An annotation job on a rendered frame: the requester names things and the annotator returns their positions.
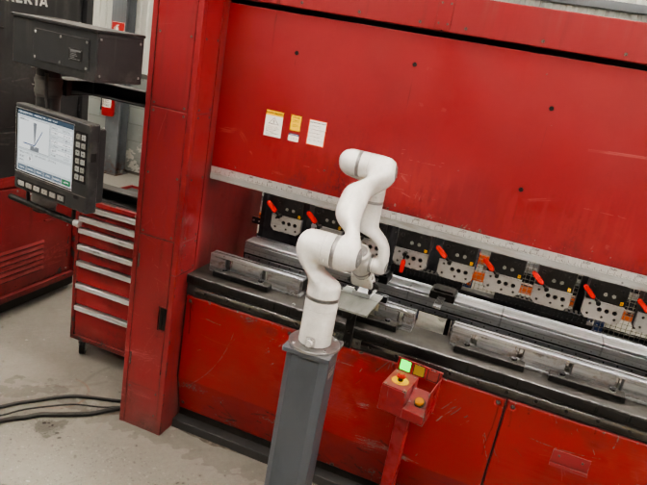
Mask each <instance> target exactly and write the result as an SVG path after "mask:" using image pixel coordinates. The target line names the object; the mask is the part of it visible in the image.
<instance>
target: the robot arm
mask: <svg viewBox="0 0 647 485"><path fill-rule="evenodd" d="M339 166H340V169H341V170H342V171H343V172H344V173H345V174H346V175H348V176H350V177H352V178H355V179H357V180H360V181H357V182H354V183H352V184H350V185H348V186H347V187H346V188H345V189H344V190H343V192H342V194H341V197H340V199H339V201H338V204H337V207H336V218H337V221H338V223H339V225H340V226H341V227H342V229H343V230H344V231H345V235H344V236H340V235H337V234H333V233H329V232H326V231H323V230H319V229H308V230H305V231H304V232H302V233H301V234H300V236H299V237H298V242H297V255H298V259H299V261H300V263H301V265H302V267H303V269H304V271H305V273H306V275H307V279H308V284H307V291H306V297H305V302H304V308H303V313H302V319H301V325H300V330H298V331H295V332H293V333H291V334H290V336H289V344H290V345H291V347H292V348H294V349H295V350H297V351H299V352H301V353H304V354H307V355H311V356H319V357H324V356H331V355H334V354H336V353H337V352H338V351H339V349H340V343H339V342H338V340H337V339H336V338H334V337H333V336H332V334H333V329H334V324H335V320H336V315H337V309H338V304H339V299H340V293H341V285H340V283H339V282H338V281H337V280H336V279H335V278H334V277H333V276H332V275H331V274H330V273H329V272H328V271H327V270H326V269H325V268H324V267H327V268H332V269H336V270H339V271H342V272H351V276H350V277H348V279H347V280H348V281H350V283H351V284H352V285H353V287H354V288H355V290H356V291H358V289H359V287H362V288H365V289H368V294H369V295H371V294H372V293H373V291H374V290H378V288H379V285H377V284H376V283H375V276H374V274H378V275H382V274H384V273H385V271H386V269H387V267H388V262H389V257H390V246H389V243H388V241H387V239H386V237H385V236H384V234H383V233H382V232H381V230H380V229H379V220H380V216H381V211H382V206H383V202H384V197H385V193H386V189H388V188H389V187H390V186H391V185H392V184H393V183H394V182H395V180H396V178H397V175H398V166H397V164H396V162H395V161H394V160H393V159H391V158H389V157H386V156H383V155H379V154H375V153H371V152H367V151H362V150H358V149H347V150H345V151H344V152H343V153H342V154H341V155H340V158H339ZM360 232H361V233H363V234H364V235H366V236H368V237H369V238H370V239H372V240H373V241H374V242H375V244H376V246H377V248H378V256H376V255H374V254H372V253H371V251H370V248H369V247H368V246H367V245H365V244H363V243H361V239H360Z"/></svg>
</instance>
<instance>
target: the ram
mask: <svg viewBox="0 0 647 485"><path fill-rule="evenodd" d="M267 110H272V111H276V112H281V113H284V116H283V122H282V129H281V136H280V139H279V138H275V137H271V136H267V135H264V128H265V121H266V114H267ZM292 115H298V116H302V118H301V123H300V130H299V132H297V131H293V130H290V123H291V117H292ZM310 118H311V119H316V120H319V121H324V122H327V126H326V132H325V138H324V144H323V148H322V147H318V146H314V145H310V144H306V138H307V132H308V125H309V119H310ZM289 133H292V134H297V135H299V136H298V142H295V141H291V140H288V137H289ZM347 149H358V150H362V151H367V152H371V153H375V154H379V155H383V156H386V157H389V158H391V159H393V160H394V161H395V162H396V164H397V166H398V175H397V178H396V180H395V182H394V183H393V184H392V185H391V186H390V187H389V188H388V189H386V193H385V197H384V202H383V206H382V209H383V210H387V211H391V212H395V213H399V214H403V215H407V216H411V217H417V218H421V219H425V220H429V221H433V222H436V223H440V224H444V225H448V226H451V227H455V228H459V229H463V230H467V231H471V232H475V233H479V234H482V235H486V236H490V237H493V238H497V239H501V240H505V241H509V242H513V243H519V244H523V245H527V246H531V247H535V248H539V249H543V250H547V251H550V252H554V253H557V254H561V255H565V256H569V257H573V258H577V259H581V260H585V261H588V262H592V263H596V264H600V265H604V266H607V267H611V268H618V269H622V270H625V271H629V272H633V273H637V274H641V275H645V276H647V71H644V70H638V69H632V68H626V67H621V66H615V65H609V64H597V63H592V62H586V61H580V60H574V59H568V58H562V57H557V56H551V55H545V54H539V53H533V52H528V51H522V50H516V49H510V48H504V47H499V46H493V45H487V44H481V43H475V42H470V41H464V40H458V39H451V38H440V37H435V36H429V35H423V34H417V33H411V32H405V31H400V30H394V29H388V28H382V27H376V26H371V25H365V24H359V23H353V22H347V21H342V20H336V19H330V18H324V17H318V16H313V15H307V14H300V13H289V12H283V11H278V10H272V9H266V8H260V7H254V6H249V5H243V4H237V3H230V10H229V17H228V26H227V34H226V43H225V51H224V59H223V68H222V75H221V84H220V100H219V107H218V116H217V125H216V133H215V141H214V149H213V158H212V166H216V167H220V168H224V169H228V170H232V171H236V172H240V173H243V174H247V175H251V176H255V177H259V178H262V179H266V180H270V181H274V182H277V183H281V184H285V185H289V186H293V187H297V188H301V189H305V190H309V191H315V192H318V193H322V194H326V195H330V196H334V197H338V198H340V197H341V194H342V192H343V190H344V189H345V188H346V187H347V186H348V185H350V184H352V183H354V182H357V181H360V180H357V179H355V178H352V177H350V176H348V175H346V174H345V173H344V172H343V171H342V170H341V169H340V166H339V158H340V155H341V154H342V153H343V152H344V151H345V150H347ZM210 178H212V179H216V180H220V181H222V182H226V183H230V184H234V185H238V186H242V187H245V188H249V189H253V190H257V191H263V192H266V193H270V194H274V195H278V196H282V197H286V198H289V199H293V200H296V201H300V202H304V203H307V204H311V205H315V206H319V207H323V208H326V209H329V210H333V211H336V207H337V205H336V204H332V203H329V202H325V201H321V200H318V199H314V198H310V197H306V196H302V195H299V194H295V193H291V192H287V191H281V190H277V189H273V188H270V187H266V186H262V185H258V184H254V183H250V182H247V181H243V180H239V179H236V178H232V177H228V176H224V175H220V174H216V173H213V172H211V173H210ZM379 222H381V223H385V224H389V225H393V226H396V227H400V228H403V229H407V230H411V231H415V232H418V233H422V234H426V235H430V236H433V237H437V238H440V239H444V240H448V241H452V242H456V243H462V244H466V245H470V246H473V247H477V248H481V249H484V250H488V251H492V252H496V253H500V254H504V255H506V256H510V257H514V258H518V259H522V260H526V261H529V262H533V263H537V264H540V265H544V266H548V267H551V268H558V269H562V270H566V271H569V272H573V273H577V274H580V275H584V276H588V277H591V278H595V279H599V280H603V281H607V282H610V283H613V284H617V285H621V286H625V287H629V288H633V289H636V290H640V291H644V292H647V285H646V284H642V283H639V282H635V281H632V280H628V279H624V278H620V277H616V276H612V275H609V274H605V273H602V272H598V271H594V270H590V269H586V268H580V267H576V266H572V265H568V264H564V263H561V262H557V261H553V260H549V259H546V258H542V257H538V256H534V255H530V254H527V253H523V252H519V251H516V250H512V249H508V248H504V247H500V246H496V245H493V244H489V243H486V242H479V241H475V240H471V239H467V238H463V237H459V236H457V235H453V234H449V233H445V232H441V231H437V230H433V229H429V228H425V227H423V226H419V225H415V224H411V223H407V222H403V221H399V220H395V219H392V218H389V217H382V216H380V220H379Z"/></svg>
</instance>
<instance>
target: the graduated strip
mask: <svg viewBox="0 0 647 485"><path fill-rule="evenodd" d="M211 172H213V173H216V174H220V175H224V176H228V177H232V178H236V179H239V180H243V181H247V182H250V183H254V184H258V185H262V186H266V187H270V188H273V189H277V190H281V191H287V192H291V193H295V194H299V195H302V196H306V197H310V198H314V199H318V200H321V201H325V202H329V203H332V204H336V205H337V204H338V201H339V199H340V198H338V197H334V196H330V195H326V194H322V193H318V192H315V191H309V190H305V189H301V188H297V187H293V186H289V185H285V184H281V183H277V182H274V181H270V180H266V179H262V178H259V177H255V176H251V175H247V174H243V173H240V172H236V171H232V170H228V169H224V168H220V167H216V166H211ZM381 216H382V217H389V218H392V219H395V220H399V221H403V222H407V223H411V224H415V225H419V226H423V227H425V228H429V229H433V230H437V231H441V232H445V233H449V234H453V235H457V236H459V237H463V238H467V239H471V240H475V241H479V242H483V243H489V244H493V245H496V246H500V247H504V248H508V249H512V250H516V251H519V252H523V253H527V254H530V255H534V256H538V257H542V258H546V259H549V260H553V261H557V262H561V263H564V264H568V265H572V266H576V267H580V268H586V269H590V270H594V271H598V272H602V273H605V274H609V275H612V276H616V277H620V278H624V279H628V280H632V281H635V282H639V283H642V284H646V285H647V276H645V275H641V274H637V273H633V272H629V271H625V270H622V269H618V268H611V267H607V266H604V265H600V264H596V263H592V262H588V261H585V260H581V259H577V258H573V257H569V256H565V255H561V254H557V253H554V252H550V251H547V250H543V249H539V248H535V247H531V246H527V245H523V244H519V243H516V242H509V241H505V240H501V239H497V238H493V237H490V236H486V235H482V234H479V233H475V232H471V231H467V230H463V229H459V228H455V227H451V226H448V225H444V224H440V223H436V222H433V221H429V220H425V219H421V218H417V217H411V216H407V215H403V214H399V213H395V212H391V211H387V210H383V209H382V211H381Z"/></svg>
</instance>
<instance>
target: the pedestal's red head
mask: <svg viewBox="0 0 647 485"><path fill-rule="evenodd" d="M401 359H405V358H403V357H400V356H399V360H398V363H397V368H396V369H395V370H394V371H393V372H392V373H391V374H390V375H389V376H388V377H387V379H386V380H385V381H384V382H383V383H382V386H381V391H380V395H379V400H378V404H377V408H379V409H381V410H384V411H386V412H388V413H391V414H393V415H395V416H397V417H400V418H402V419H404V420H407V421H410V422H413V423H415V424H417V425H420V426H423V425H424V423H425V422H426V420H427V419H428V417H429V416H430V414H431V413H432V412H433V410H434V407H435V403H436V398H437V395H438V392H439V388H440V384H441V381H442V376H443V372H440V371H438V370H437V372H438V373H440V375H439V379H438V383H437V384H436V383H434V384H436V386H435V388H434V389H433V390H432V392H431V393H429V392H427V391H424V390H422V389H419V388H417V384H418V380H419V378H422V377H419V376H417V375H414V374H412V372H413V369H414V365H415V364H416V365H418V363H416V362H413V361H410V360H409V361H410V363H412V366H411V370H410V373H409V372H407V371H404V370H400V369H399V366H400V362H401ZM424 368H426V371H425V376H424V378H422V379H425V380H427V372H428V370H433V369H431V368H429V367H426V366H424ZM399 372H401V373H404V374H405V375H406V379H407V380H408V381H409V383H408V385H405V386H403V385H398V384H396V383H394V382H393V381H392V377H393V376H397V374H398V373H399ZM427 381H428V380H427ZM416 397H422V398H423V399H424V400H425V402H426V404H425V406H424V407H422V408H419V407H417V406H415V405H414V399H415V398H416Z"/></svg>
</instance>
